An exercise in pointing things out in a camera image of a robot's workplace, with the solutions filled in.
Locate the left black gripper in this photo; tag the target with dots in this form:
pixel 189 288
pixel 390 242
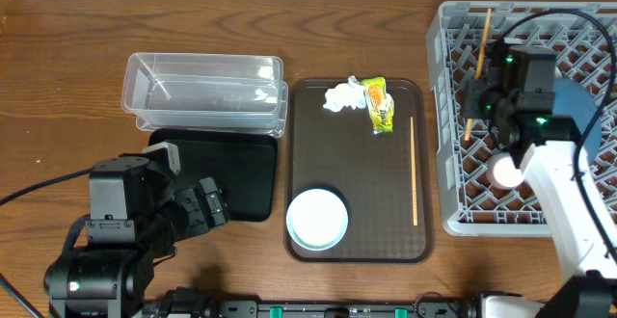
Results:
pixel 201 221

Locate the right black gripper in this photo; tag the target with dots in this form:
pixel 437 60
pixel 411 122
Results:
pixel 470 106

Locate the white pink paper cup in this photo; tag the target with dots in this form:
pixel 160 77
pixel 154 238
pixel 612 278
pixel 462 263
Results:
pixel 502 172

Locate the large dark blue bowl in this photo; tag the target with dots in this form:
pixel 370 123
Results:
pixel 571 99

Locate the wooden chopstick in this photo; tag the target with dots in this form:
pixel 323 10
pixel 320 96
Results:
pixel 480 63
pixel 413 170

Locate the yellow green snack wrapper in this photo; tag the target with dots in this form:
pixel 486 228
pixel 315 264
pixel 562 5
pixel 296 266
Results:
pixel 379 103

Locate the white tissue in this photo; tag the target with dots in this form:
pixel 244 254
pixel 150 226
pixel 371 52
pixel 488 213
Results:
pixel 348 94

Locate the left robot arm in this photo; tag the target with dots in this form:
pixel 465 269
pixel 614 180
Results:
pixel 137 215

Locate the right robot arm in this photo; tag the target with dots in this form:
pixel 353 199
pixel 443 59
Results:
pixel 582 231

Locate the grey dishwasher rack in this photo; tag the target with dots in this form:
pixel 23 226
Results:
pixel 470 204

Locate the black plastic bin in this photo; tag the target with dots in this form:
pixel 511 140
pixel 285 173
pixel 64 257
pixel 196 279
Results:
pixel 242 165

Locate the clear plastic bin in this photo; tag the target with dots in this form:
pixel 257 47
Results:
pixel 209 92

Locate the brown plastic serving tray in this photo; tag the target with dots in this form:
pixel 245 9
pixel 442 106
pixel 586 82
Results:
pixel 370 172

